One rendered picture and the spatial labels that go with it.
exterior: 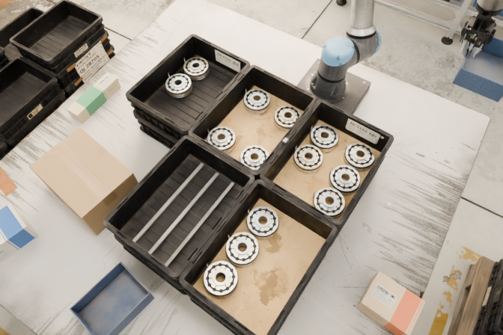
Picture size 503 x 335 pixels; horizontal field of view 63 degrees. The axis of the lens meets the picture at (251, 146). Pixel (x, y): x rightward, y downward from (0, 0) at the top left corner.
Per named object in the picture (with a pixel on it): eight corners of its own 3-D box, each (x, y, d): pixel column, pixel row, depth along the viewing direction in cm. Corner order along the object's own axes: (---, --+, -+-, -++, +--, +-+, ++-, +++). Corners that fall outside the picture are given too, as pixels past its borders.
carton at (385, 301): (355, 307, 133) (361, 302, 127) (373, 277, 139) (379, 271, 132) (401, 339, 128) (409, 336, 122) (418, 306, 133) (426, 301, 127)
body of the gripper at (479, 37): (457, 43, 127) (471, 10, 117) (465, 27, 131) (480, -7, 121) (483, 51, 124) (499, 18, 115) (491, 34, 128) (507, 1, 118)
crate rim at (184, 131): (193, 37, 171) (192, 32, 169) (252, 67, 162) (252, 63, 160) (124, 99, 154) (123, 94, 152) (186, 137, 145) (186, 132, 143)
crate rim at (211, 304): (257, 180, 135) (257, 176, 133) (337, 230, 126) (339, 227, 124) (177, 283, 118) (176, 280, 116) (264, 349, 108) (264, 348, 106)
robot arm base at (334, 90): (318, 69, 183) (322, 52, 175) (350, 82, 179) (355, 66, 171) (303, 90, 175) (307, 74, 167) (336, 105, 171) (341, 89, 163)
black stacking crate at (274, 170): (316, 117, 161) (319, 99, 151) (385, 155, 151) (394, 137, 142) (257, 193, 143) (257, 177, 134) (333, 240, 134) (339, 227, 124)
